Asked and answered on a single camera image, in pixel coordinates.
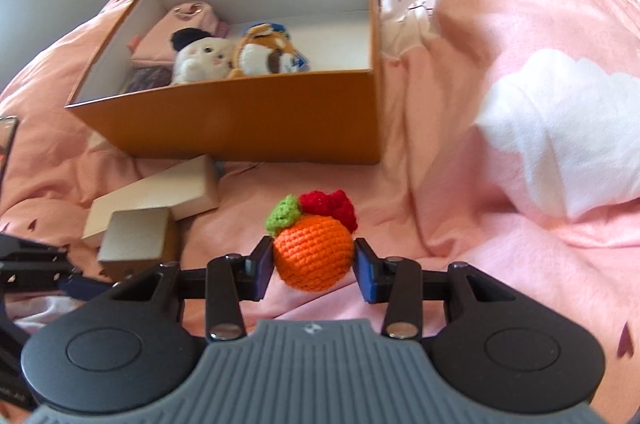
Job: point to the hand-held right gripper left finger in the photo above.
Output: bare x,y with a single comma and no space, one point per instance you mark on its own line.
262,266

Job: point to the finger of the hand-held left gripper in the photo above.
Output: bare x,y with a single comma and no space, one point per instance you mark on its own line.
30,250
85,289

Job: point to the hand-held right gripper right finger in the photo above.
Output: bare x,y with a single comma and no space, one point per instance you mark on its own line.
363,271

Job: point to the crocheted orange toy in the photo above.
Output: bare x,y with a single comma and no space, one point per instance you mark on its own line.
310,256

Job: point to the orange cardboard box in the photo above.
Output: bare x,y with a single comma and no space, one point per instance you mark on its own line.
250,124

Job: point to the dark picture card pack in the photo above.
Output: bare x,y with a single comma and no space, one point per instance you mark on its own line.
147,79

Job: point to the tiger plush toy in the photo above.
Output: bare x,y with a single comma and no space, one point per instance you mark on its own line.
260,54

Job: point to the white plush toy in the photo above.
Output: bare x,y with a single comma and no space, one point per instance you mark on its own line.
200,59

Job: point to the pink pouch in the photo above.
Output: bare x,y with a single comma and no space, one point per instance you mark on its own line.
160,39

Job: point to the small beige box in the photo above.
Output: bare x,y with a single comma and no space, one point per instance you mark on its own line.
135,236

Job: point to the long beige box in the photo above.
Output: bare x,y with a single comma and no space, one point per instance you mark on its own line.
160,191

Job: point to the pink printed blanket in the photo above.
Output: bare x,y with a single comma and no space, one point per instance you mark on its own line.
500,29

